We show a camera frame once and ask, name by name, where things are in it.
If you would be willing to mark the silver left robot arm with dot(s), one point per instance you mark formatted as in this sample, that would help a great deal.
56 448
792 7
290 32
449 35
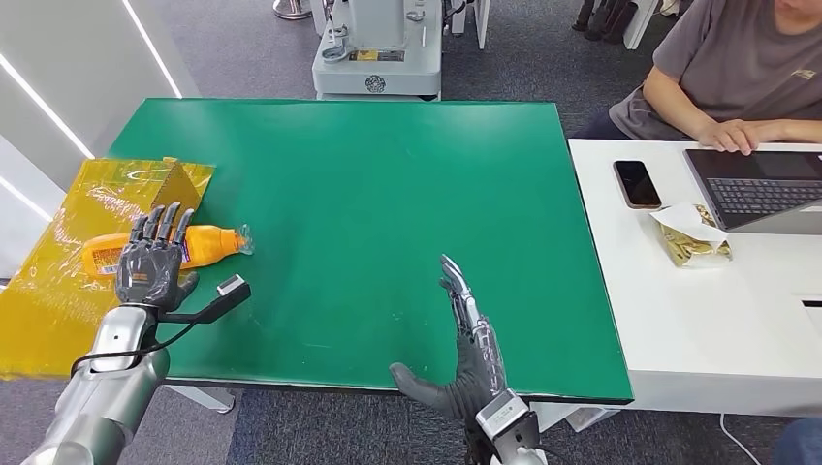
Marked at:
96 411

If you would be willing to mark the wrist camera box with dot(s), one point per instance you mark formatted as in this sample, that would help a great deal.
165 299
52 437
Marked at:
504 414
232 287

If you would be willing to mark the yellow taped cardboard box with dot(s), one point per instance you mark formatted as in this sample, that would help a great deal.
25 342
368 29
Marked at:
38 321

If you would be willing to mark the person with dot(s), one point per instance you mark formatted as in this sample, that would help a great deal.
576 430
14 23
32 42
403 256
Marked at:
726 64

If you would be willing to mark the person's left forearm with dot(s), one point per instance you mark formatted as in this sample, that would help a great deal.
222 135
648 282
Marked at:
796 131

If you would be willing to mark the orange detergent bottle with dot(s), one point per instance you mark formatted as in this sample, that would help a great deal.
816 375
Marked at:
212 244

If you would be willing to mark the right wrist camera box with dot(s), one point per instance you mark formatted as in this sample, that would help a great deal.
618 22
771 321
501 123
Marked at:
504 414

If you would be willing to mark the gold foil snack packet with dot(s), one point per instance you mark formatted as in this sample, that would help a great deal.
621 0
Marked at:
690 250

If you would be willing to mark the grey laptop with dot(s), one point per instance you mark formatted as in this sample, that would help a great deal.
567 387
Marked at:
758 192

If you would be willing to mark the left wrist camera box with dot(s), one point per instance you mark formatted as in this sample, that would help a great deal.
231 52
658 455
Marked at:
232 287

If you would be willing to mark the chrome stand base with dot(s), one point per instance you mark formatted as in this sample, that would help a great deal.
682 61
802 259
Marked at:
291 9

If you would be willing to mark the grey white machine base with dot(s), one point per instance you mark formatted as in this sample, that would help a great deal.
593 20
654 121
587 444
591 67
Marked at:
385 70

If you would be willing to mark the white table leg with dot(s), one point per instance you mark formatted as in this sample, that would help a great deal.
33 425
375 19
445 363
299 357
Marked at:
205 399

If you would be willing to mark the black smartphone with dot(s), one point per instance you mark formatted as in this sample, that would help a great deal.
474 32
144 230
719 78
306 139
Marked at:
637 185

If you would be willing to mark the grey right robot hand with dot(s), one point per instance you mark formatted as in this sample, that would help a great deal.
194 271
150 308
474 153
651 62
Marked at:
478 372

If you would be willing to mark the white desk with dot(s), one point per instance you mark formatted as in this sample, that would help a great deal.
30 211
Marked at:
706 321

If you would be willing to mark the large white table foot plate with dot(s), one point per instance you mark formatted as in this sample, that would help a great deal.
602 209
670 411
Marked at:
578 417

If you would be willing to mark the person's right hand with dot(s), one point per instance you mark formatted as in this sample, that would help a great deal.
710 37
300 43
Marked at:
730 133

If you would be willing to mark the blue object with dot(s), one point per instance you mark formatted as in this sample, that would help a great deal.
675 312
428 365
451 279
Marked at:
803 449

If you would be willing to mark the person's right forearm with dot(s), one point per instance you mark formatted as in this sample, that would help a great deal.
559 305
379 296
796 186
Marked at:
670 106

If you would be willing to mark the green top table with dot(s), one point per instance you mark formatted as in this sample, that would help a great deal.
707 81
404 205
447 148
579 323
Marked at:
385 192

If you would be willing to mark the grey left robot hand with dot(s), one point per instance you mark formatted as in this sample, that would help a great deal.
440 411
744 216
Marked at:
148 276

